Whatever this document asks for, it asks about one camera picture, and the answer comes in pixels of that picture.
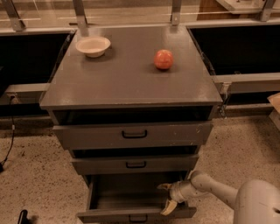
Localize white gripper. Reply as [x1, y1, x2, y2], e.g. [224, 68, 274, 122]
[157, 180, 193, 216]

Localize grey bottom drawer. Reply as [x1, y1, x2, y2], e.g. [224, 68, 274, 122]
[77, 171, 196, 224]

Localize grey drawer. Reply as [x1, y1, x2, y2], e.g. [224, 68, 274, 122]
[77, 171, 196, 224]
[72, 155, 199, 175]
[53, 122, 213, 150]

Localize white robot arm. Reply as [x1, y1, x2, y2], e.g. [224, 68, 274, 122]
[157, 171, 280, 224]

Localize yellow robot base part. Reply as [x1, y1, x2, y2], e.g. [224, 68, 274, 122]
[268, 93, 280, 130]

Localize grey middle drawer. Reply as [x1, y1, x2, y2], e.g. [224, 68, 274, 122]
[72, 155, 199, 175]

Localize grey drawer cabinet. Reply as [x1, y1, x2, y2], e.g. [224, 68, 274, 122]
[39, 24, 224, 187]

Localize grey top drawer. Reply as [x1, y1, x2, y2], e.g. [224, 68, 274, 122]
[53, 122, 213, 150]

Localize red apple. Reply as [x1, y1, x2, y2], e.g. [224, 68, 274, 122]
[154, 49, 173, 70]

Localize black object on floor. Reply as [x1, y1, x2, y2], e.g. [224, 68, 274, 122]
[17, 209, 30, 224]

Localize white bowl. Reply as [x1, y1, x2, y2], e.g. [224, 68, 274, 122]
[75, 36, 111, 58]

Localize black cable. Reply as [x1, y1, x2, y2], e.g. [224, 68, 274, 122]
[0, 95, 17, 173]

